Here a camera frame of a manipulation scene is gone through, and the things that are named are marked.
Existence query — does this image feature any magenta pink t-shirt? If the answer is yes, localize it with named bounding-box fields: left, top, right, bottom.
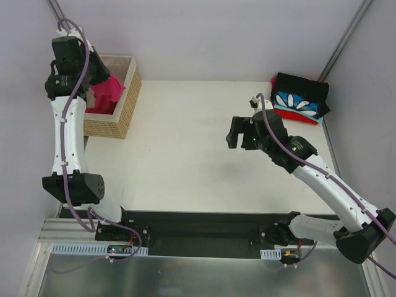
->
left=86, top=74, right=125, bottom=114

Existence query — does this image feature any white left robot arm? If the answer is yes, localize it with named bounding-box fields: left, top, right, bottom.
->
left=42, top=36, right=131, bottom=241

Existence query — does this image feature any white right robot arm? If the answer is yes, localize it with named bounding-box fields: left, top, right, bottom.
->
left=226, top=110, right=395, bottom=264

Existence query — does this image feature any woven wicker basket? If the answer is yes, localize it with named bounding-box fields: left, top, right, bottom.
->
left=84, top=54, right=142, bottom=139

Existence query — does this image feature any red folded t-shirt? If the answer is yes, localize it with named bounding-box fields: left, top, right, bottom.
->
left=274, top=106, right=318, bottom=125

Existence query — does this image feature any magenta folded t-shirt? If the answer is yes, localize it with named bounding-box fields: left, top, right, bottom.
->
left=271, top=77, right=277, bottom=88

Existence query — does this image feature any black folded printed t-shirt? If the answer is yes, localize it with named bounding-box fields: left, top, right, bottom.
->
left=270, top=72, right=330, bottom=118

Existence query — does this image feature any light teal folded t-shirt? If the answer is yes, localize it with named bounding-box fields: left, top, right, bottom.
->
left=274, top=104, right=322, bottom=122

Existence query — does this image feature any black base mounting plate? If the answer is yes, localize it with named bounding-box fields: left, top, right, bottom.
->
left=58, top=207, right=313, bottom=259

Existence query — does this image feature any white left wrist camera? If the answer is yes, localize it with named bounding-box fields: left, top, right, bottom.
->
left=57, top=27, right=82, bottom=39

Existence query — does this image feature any left aluminium corner post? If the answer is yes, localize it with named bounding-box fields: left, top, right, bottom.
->
left=45, top=0, right=65, bottom=20

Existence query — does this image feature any aluminium corner post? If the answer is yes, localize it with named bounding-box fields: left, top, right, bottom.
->
left=45, top=0, right=65, bottom=20
left=317, top=0, right=376, bottom=82

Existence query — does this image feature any right white cable duct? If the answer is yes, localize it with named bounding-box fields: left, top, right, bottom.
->
left=260, top=248, right=282, bottom=260

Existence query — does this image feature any white cable duct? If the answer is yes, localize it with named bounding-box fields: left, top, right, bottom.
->
left=260, top=248, right=282, bottom=260
left=52, top=243, right=149, bottom=257

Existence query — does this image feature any aluminium frame rail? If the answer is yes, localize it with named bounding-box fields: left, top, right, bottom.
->
left=39, top=218, right=95, bottom=242

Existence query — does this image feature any right aluminium corner post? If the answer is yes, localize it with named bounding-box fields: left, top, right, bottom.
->
left=317, top=0, right=376, bottom=82

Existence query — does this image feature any left white cable duct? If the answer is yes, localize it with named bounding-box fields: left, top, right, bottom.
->
left=52, top=243, right=149, bottom=257

